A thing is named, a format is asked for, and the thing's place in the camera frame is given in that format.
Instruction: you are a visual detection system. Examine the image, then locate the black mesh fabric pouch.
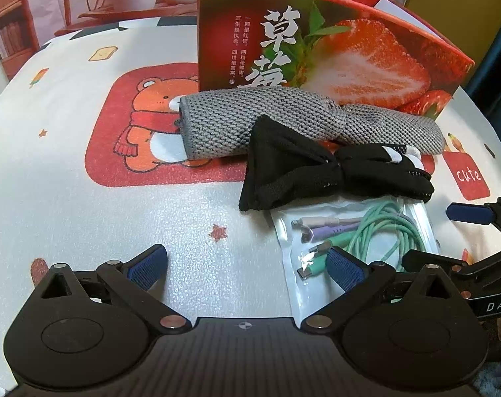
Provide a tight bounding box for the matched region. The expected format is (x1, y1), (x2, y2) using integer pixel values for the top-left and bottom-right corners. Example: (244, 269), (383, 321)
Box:
(239, 116), (434, 211)

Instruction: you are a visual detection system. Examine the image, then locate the grey mesh towel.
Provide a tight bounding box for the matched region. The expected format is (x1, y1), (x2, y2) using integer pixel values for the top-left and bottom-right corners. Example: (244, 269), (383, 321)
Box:
(179, 87), (444, 159)

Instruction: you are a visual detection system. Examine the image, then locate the red strawberry cardboard box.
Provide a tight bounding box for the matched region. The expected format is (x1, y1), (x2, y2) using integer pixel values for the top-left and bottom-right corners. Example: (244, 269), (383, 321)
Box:
(198, 0), (455, 115)

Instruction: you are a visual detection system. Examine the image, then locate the wooden panel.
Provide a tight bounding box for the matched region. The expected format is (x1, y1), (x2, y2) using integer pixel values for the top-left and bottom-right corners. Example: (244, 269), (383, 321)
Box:
(401, 0), (501, 92)

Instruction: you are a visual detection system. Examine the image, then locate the bagged green charging cable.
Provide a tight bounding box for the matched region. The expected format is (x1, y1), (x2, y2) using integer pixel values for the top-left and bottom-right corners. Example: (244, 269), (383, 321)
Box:
(269, 197), (441, 319)

